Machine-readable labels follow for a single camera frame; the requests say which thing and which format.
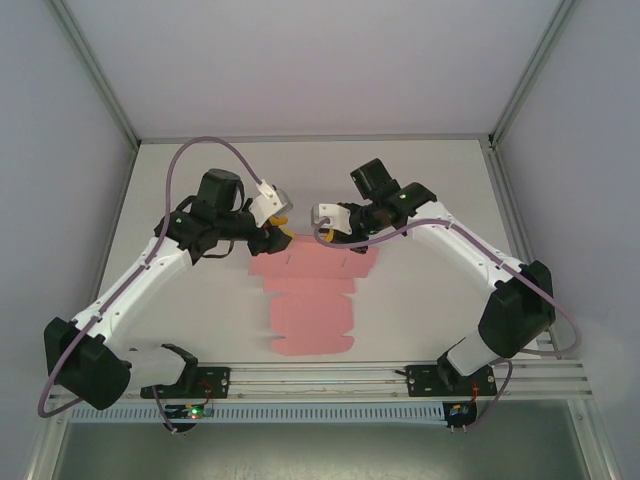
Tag aluminium frame crossbar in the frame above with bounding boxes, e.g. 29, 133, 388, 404
134, 132, 496, 147

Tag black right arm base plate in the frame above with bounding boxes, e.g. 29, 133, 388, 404
405, 364, 497, 400

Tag grey metal panel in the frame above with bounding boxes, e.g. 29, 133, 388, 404
52, 422, 609, 480

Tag circuit board with green light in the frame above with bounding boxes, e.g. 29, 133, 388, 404
162, 402, 215, 421

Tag aluminium mounting rail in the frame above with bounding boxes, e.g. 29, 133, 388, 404
47, 357, 595, 402

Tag aluminium side rail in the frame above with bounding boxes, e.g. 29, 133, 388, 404
483, 142, 564, 359
72, 147, 137, 364

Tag aluminium frame leg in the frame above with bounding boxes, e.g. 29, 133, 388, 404
567, 399, 619, 480
27, 399, 71, 480

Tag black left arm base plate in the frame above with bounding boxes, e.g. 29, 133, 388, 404
140, 365, 232, 400

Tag white slotted cable duct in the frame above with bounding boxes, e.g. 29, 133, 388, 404
69, 402, 447, 424

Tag aluminium frame post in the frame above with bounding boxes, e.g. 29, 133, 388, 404
49, 0, 141, 151
487, 0, 576, 151

